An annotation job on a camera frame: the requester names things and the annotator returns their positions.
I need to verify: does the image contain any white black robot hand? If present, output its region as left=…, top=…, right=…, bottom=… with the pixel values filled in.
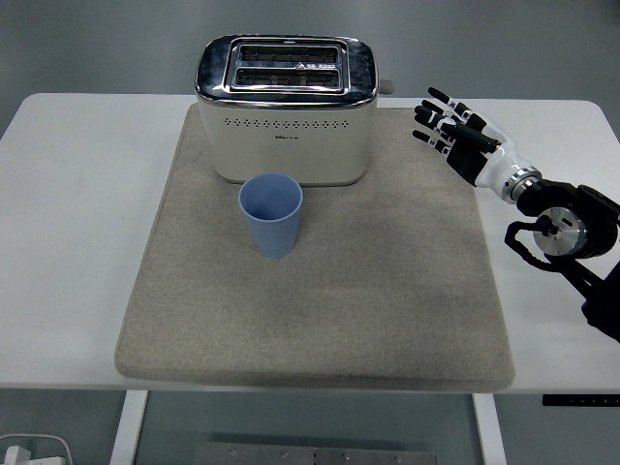
left=412, top=86, right=536, bottom=191

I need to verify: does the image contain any blue ribbed plastic cup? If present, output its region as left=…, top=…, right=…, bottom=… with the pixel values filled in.
left=237, top=172, right=304, bottom=260

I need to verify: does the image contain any beige felt table mat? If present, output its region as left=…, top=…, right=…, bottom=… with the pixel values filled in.
left=113, top=103, right=516, bottom=389

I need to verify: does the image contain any cream chrome two-slot toaster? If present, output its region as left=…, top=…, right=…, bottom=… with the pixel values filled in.
left=194, top=34, right=395, bottom=188

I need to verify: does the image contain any white table leg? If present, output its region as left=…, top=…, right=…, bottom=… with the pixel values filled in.
left=472, top=394, right=509, bottom=465
left=108, top=389, right=149, bottom=465

